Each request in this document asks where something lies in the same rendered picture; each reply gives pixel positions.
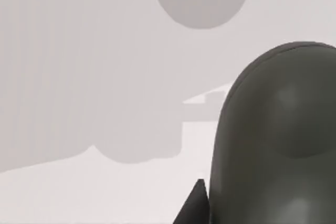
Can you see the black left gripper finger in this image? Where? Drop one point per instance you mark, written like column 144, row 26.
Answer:
column 197, row 205

